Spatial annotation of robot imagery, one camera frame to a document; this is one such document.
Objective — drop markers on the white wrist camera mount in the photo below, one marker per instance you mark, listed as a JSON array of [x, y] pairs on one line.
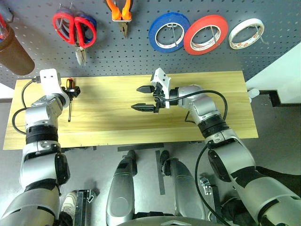
[[162, 76], [50, 81]]

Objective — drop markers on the dark rounded robot torso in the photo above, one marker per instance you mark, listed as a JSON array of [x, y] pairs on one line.
[[164, 221]]

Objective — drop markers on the orange black needle-nose pliers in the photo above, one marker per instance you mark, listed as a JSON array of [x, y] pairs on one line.
[[116, 11]]

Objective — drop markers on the white tape roll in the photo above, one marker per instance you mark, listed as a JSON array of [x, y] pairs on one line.
[[237, 29]]

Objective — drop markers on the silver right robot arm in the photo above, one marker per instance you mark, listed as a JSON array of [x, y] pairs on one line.
[[211, 122]]

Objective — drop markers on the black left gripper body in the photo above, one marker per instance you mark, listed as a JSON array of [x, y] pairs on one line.
[[65, 93]]

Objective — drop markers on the silver robot leg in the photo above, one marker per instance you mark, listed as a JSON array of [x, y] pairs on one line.
[[121, 188], [188, 188]]

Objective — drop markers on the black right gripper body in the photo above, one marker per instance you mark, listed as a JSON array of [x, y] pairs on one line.
[[158, 99]]

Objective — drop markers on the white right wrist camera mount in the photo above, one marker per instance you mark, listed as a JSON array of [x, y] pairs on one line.
[[162, 76]]

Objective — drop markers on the black floor tape strip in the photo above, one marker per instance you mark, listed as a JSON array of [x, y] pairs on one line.
[[161, 174]]

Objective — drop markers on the aluminium frame bracket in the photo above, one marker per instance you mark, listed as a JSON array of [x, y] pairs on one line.
[[82, 202], [208, 186]]

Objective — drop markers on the brown cup holder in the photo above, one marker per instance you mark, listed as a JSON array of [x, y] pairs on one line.
[[14, 56]]

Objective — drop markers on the blue tape roll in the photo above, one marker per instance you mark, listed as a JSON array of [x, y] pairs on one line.
[[156, 26]]

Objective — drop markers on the silver robot right leg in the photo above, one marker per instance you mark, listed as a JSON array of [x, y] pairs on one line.
[[188, 188]]

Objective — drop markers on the red tape roll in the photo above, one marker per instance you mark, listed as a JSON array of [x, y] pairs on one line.
[[200, 24]]

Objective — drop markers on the person's white shoe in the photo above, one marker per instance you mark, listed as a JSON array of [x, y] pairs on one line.
[[68, 204]]

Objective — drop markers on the metal pegboard hook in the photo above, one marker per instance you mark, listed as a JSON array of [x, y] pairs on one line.
[[214, 35], [174, 35], [261, 35]]

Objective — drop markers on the grey perforated pegboard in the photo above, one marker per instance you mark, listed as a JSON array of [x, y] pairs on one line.
[[131, 58]]

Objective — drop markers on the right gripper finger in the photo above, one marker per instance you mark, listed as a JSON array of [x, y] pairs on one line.
[[143, 107], [145, 89]]

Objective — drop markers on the white round fitting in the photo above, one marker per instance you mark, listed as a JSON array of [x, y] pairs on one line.
[[252, 93]]

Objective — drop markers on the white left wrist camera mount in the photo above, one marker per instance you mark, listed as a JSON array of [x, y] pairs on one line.
[[50, 81]]

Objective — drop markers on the silver robot left leg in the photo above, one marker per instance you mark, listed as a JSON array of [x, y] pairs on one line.
[[121, 188]]

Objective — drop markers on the orange black screwdriver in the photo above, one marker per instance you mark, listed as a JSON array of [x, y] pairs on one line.
[[70, 83]]

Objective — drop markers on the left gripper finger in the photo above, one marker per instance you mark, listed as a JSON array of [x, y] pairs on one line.
[[75, 90]]

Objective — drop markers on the clear pliers holder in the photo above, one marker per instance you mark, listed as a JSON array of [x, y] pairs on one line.
[[121, 19]]

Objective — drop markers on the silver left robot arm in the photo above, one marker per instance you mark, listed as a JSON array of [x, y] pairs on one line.
[[40, 153]]

